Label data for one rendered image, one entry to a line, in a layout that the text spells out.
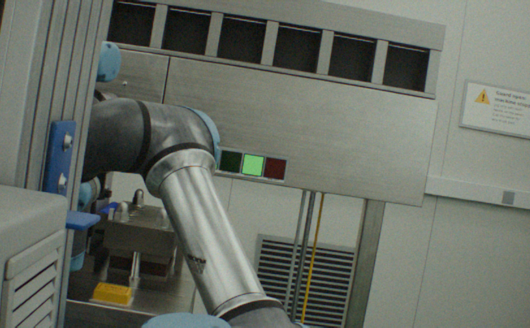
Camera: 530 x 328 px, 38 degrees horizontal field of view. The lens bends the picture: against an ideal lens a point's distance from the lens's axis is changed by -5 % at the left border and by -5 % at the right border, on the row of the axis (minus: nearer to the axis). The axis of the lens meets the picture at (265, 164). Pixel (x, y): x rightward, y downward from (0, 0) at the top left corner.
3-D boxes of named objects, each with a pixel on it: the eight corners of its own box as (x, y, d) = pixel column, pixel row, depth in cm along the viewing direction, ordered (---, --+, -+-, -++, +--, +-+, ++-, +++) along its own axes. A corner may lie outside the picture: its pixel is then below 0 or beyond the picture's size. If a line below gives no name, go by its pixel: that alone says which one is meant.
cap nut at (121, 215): (111, 220, 178) (114, 201, 178) (114, 218, 182) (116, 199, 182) (127, 223, 179) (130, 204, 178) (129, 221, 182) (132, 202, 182)
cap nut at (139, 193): (129, 204, 211) (132, 188, 211) (131, 203, 215) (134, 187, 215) (143, 207, 211) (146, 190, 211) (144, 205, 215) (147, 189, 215)
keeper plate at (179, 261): (173, 269, 195) (180, 226, 194) (176, 262, 205) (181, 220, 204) (183, 271, 195) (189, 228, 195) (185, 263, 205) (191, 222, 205)
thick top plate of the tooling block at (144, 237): (102, 246, 177) (105, 220, 177) (125, 222, 217) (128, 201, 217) (171, 258, 178) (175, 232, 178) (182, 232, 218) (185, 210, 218)
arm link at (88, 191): (45, 215, 148) (51, 170, 147) (57, 208, 159) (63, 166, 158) (84, 221, 148) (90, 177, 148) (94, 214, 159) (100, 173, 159)
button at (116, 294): (92, 300, 155) (94, 289, 155) (97, 293, 162) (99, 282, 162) (126, 306, 155) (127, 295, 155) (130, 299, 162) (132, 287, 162)
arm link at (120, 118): (83, 140, 111) (-21, 272, 143) (149, 148, 118) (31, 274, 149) (73, 74, 116) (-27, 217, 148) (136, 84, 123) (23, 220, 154)
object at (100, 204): (90, 218, 181) (102, 139, 180) (106, 207, 205) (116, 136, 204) (93, 218, 181) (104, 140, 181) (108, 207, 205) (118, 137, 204)
